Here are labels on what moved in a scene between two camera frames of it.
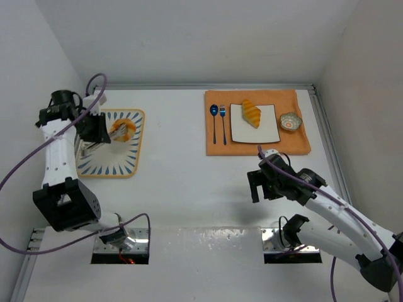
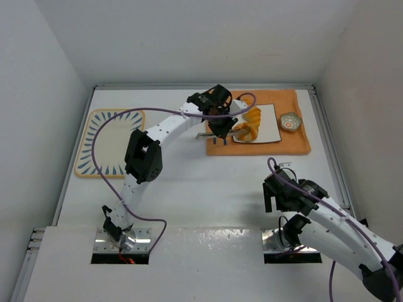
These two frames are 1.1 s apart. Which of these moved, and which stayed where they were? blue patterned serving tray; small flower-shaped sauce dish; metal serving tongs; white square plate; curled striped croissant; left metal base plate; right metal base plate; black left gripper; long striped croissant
Moved: curled striped croissant; black left gripper; metal serving tongs
Stayed: blue patterned serving tray; left metal base plate; white square plate; right metal base plate; small flower-shaped sauce dish; long striped croissant
